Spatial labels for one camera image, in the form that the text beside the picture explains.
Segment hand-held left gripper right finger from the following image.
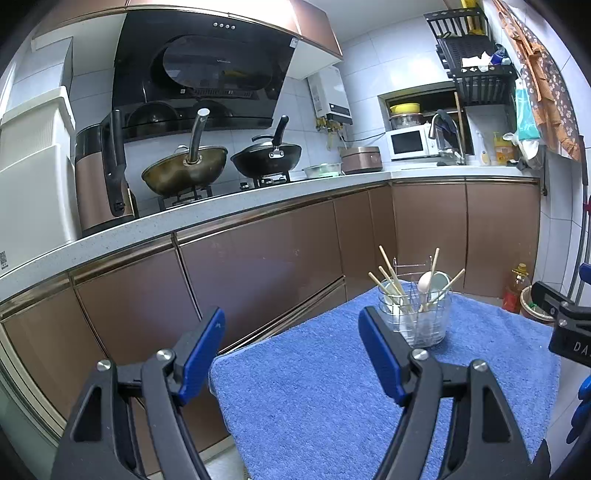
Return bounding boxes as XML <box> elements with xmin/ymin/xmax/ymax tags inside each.
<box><xmin>358</xmin><ymin>306</ymin><xmax>532</xmax><ymax>480</ymax></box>

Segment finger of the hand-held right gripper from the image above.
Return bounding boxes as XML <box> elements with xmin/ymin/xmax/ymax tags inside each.
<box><xmin>531</xmin><ymin>281</ymin><xmax>591</xmax><ymax>326</ymax></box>

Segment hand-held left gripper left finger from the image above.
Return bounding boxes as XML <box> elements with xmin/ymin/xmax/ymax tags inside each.
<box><xmin>51</xmin><ymin>307</ymin><xmax>227</xmax><ymax>480</ymax></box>

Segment wire utensil holder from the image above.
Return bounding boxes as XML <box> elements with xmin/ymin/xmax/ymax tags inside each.
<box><xmin>378</xmin><ymin>258</ymin><xmax>453</xmax><ymax>349</ymax></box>

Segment wooden chopstick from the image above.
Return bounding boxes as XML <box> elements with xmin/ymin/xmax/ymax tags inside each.
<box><xmin>368</xmin><ymin>272</ymin><xmax>394</xmax><ymax>297</ymax></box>
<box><xmin>424</xmin><ymin>248</ymin><xmax>440</xmax><ymax>311</ymax></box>
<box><xmin>379</xmin><ymin>266</ymin><xmax>403</xmax><ymax>297</ymax></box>
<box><xmin>433</xmin><ymin>268</ymin><xmax>465</xmax><ymax>306</ymax></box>
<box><xmin>379</xmin><ymin>246</ymin><xmax>409</xmax><ymax>306</ymax></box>

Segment person's right hand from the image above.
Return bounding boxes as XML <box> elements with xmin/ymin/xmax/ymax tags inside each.
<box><xmin>567</xmin><ymin>373</ymin><xmax>591</xmax><ymax>444</ymax></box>

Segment beige trash bin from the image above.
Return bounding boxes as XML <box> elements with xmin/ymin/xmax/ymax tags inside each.
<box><xmin>519</xmin><ymin>285</ymin><xmax>559</xmax><ymax>326</ymax></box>

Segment cooking oil bottle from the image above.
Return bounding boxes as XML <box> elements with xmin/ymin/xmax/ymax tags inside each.
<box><xmin>502</xmin><ymin>263</ymin><xmax>532</xmax><ymax>315</ymax></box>

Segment white ceramic spoon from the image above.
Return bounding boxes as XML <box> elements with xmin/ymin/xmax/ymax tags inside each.
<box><xmin>383</xmin><ymin>281</ymin><xmax>408</xmax><ymax>333</ymax></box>

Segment blue fluffy mat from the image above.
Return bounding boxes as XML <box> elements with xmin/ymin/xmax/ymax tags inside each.
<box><xmin>210</xmin><ymin>281</ymin><xmax>561</xmax><ymax>480</ymax></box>

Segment grey mop pole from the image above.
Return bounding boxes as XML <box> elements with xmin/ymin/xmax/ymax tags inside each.
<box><xmin>573</xmin><ymin>175</ymin><xmax>591</xmax><ymax>301</ymax></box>

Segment pale green ceramic spoon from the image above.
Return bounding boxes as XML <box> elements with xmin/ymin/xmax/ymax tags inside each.
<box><xmin>431</xmin><ymin>271</ymin><xmax>452</xmax><ymax>306</ymax></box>

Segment brown base cabinets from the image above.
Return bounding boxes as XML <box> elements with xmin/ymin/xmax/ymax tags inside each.
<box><xmin>0</xmin><ymin>180</ymin><xmax>541</xmax><ymax>439</ymax></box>

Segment gas stove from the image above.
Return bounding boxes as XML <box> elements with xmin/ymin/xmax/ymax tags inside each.
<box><xmin>157</xmin><ymin>171</ymin><xmax>296</xmax><ymax>210</ymax></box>

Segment yellow detergent bottle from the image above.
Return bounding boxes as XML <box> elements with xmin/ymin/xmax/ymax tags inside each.
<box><xmin>493</xmin><ymin>133</ymin><xmax>514</xmax><ymax>166</ymax></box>

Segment brass wok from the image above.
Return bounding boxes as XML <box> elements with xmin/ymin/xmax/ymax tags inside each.
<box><xmin>141</xmin><ymin>108</ymin><xmax>229</xmax><ymax>195</ymax></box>

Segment teal plastic bag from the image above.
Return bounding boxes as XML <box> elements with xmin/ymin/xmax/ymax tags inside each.
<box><xmin>515</xmin><ymin>78</ymin><xmax>539</xmax><ymax>141</ymax></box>

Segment steel basin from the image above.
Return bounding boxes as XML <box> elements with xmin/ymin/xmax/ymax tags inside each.
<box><xmin>303</xmin><ymin>162</ymin><xmax>343</xmax><ymax>180</ymax></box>

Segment small brown rice cooker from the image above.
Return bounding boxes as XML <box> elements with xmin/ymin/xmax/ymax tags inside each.
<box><xmin>341</xmin><ymin>147</ymin><xmax>384</xmax><ymax>175</ymax></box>

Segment tall brown cooker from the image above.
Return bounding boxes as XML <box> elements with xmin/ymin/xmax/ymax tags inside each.
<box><xmin>74</xmin><ymin>111</ymin><xmax>139</xmax><ymax>236</ymax></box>

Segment black wok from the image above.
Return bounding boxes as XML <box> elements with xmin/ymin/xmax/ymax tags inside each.
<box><xmin>230</xmin><ymin>115</ymin><xmax>303</xmax><ymax>178</ymax></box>

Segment white microwave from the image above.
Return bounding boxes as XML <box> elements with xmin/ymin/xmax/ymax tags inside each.
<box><xmin>385</xmin><ymin>126</ymin><xmax>439</xmax><ymax>161</ymax></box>

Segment brown patterned cloth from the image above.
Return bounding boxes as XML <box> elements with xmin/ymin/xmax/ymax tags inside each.
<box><xmin>492</xmin><ymin>0</ymin><xmax>583</xmax><ymax>160</ymax></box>

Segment yellow-lid glass jar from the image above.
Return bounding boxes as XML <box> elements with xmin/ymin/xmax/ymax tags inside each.
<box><xmin>389</xmin><ymin>102</ymin><xmax>423</xmax><ymax>131</ymax></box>

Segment white storage box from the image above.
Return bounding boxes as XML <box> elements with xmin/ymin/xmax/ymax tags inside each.
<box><xmin>0</xmin><ymin>85</ymin><xmax>77</xmax><ymax>273</ymax></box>

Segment white water heater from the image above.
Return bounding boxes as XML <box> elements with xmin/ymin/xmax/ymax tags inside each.
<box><xmin>307</xmin><ymin>66</ymin><xmax>354</xmax><ymax>125</ymax></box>

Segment black range hood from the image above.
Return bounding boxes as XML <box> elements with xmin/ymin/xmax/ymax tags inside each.
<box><xmin>113</xmin><ymin>11</ymin><xmax>301</xmax><ymax>139</ymax></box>

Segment brown upper cabinet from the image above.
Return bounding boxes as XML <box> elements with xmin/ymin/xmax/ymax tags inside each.
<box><xmin>32</xmin><ymin>0</ymin><xmax>345</xmax><ymax>58</ymax></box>

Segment black wall dish rack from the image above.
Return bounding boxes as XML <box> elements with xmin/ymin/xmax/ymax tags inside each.
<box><xmin>424</xmin><ymin>7</ymin><xmax>518</xmax><ymax>104</ymax></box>

